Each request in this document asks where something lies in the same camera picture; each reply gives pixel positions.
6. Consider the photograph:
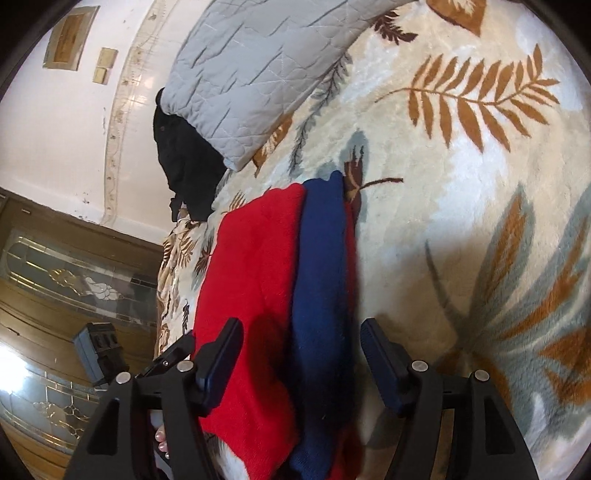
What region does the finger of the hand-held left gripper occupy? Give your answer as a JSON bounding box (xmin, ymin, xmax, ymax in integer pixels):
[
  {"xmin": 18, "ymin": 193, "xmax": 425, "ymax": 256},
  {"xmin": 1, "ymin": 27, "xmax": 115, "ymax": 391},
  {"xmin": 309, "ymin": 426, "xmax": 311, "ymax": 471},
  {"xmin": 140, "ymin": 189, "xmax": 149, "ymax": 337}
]
[{"xmin": 139, "ymin": 332, "xmax": 197, "ymax": 377}]

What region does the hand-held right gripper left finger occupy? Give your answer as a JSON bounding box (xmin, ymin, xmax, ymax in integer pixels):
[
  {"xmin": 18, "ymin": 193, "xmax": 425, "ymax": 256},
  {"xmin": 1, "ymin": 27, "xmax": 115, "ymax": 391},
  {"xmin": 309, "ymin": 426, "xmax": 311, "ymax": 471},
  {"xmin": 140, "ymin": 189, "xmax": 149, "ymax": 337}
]
[{"xmin": 65, "ymin": 318, "xmax": 245, "ymax": 480}]

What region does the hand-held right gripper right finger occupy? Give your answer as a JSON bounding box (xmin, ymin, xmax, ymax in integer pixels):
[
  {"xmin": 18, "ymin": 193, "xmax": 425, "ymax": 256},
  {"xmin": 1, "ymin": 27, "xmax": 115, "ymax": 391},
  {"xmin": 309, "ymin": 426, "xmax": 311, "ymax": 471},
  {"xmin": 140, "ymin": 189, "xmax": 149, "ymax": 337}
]
[{"xmin": 360, "ymin": 318, "xmax": 541, "ymax": 480}]

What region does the red and blue knit sweater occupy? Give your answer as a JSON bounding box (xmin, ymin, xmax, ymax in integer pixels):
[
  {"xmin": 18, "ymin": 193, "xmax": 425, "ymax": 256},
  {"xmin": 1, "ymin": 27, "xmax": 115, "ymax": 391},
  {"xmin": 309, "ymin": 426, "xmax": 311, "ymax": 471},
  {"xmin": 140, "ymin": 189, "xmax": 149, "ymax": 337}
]
[{"xmin": 191, "ymin": 171, "xmax": 371, "ymax": 480}]

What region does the black clothes pile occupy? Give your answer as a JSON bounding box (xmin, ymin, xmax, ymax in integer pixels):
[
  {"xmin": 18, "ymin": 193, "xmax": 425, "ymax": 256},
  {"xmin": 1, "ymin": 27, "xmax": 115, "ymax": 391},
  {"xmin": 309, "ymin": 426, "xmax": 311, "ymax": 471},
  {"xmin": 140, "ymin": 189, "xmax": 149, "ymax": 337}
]
[{"xmin": 152, "ymin": 87, "xmax": 228, "ymax": 223}]

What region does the person's left hand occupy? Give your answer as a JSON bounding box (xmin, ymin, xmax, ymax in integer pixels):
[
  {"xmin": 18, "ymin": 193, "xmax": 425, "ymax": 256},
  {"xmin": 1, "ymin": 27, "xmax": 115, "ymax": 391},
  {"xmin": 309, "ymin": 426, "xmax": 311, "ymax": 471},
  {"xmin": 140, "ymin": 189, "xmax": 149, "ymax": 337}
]
[{"xmin": 148, "ymin": 410, "xmax": 172, "ymax": 462}]

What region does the wooden wardrobe with glass doors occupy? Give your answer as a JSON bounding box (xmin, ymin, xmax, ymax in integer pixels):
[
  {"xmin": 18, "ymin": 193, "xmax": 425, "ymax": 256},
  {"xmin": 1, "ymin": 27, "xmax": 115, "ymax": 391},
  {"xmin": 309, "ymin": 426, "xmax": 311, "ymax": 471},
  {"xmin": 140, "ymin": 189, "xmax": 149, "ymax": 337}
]
[{"xmin": 0, "ymin": 187, "xmax": 168, "ymax": 480}]

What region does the leaf print fleece blanket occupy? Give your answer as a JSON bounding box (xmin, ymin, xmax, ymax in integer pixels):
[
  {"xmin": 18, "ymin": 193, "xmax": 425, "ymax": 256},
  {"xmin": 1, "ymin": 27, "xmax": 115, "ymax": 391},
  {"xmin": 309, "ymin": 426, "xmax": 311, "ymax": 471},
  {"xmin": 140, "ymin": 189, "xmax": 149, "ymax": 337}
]
[{"xmin": 154, "ymin": 0, "xmax": 591, "ymax": 480}]

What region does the grey quilted pillow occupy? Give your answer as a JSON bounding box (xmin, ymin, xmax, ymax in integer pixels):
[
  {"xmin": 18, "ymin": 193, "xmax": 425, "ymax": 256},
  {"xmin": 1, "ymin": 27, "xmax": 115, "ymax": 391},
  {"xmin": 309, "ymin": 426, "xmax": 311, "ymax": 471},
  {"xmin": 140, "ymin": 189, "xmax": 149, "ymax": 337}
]
[{"xmin": 163, "ymin": 0, "xmax": 416, "ymax": 172}]

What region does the framed wall panel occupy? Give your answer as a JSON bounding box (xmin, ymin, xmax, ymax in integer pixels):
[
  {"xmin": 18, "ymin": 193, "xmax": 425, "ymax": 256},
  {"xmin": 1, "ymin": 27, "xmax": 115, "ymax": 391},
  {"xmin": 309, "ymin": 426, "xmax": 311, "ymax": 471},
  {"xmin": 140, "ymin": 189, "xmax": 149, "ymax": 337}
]
[{"xmin": 42, "ymin": 6, "xmax": 100, "ymax": 71}]

